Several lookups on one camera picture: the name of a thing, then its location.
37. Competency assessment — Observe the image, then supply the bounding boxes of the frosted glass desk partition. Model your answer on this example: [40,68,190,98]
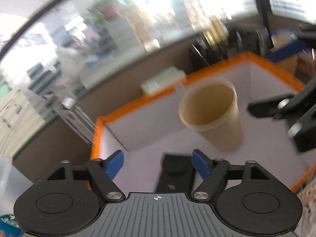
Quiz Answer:
[1,0,259,157]

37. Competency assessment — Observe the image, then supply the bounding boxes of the orange cardboard box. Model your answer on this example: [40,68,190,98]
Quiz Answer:
[91,52,315,193]

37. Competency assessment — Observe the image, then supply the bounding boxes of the clear Starbucks plastic cup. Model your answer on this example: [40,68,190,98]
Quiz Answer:
[0,155,34,222]

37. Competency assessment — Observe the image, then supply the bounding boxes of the small white product carton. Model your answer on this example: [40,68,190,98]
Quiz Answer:
[52,97,96,147]

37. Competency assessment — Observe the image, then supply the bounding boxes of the black leather pouch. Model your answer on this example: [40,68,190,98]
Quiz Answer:
[155,154,196,196]

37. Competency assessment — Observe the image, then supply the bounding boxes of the tan paper cup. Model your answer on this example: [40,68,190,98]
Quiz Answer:
[178,78,244,151]

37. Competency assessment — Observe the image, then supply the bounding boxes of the green white flat boxes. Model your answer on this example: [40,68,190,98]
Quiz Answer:
[140,66,186,96]

